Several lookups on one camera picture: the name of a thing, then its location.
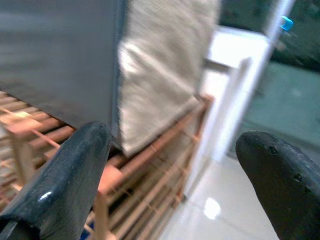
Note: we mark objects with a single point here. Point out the grey mini fridge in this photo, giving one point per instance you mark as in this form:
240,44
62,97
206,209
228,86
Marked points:
55,55

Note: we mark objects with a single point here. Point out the white door post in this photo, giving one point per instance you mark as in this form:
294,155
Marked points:
254,82

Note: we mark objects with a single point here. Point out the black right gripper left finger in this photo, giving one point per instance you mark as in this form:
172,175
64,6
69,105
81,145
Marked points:
57,180

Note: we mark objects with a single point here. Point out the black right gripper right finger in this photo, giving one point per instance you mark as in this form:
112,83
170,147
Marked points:
282,182

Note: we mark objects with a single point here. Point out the wooden slatted rack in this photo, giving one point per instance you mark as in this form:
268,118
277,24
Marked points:
150,175

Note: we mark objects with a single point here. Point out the beige woven cover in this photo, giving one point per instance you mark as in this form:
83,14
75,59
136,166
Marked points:
160,75

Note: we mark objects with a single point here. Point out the green tinted glass door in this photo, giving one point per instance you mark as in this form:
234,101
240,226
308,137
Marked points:
295,100

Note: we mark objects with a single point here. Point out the blue plastic clip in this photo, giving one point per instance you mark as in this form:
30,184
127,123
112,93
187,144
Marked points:
286,23

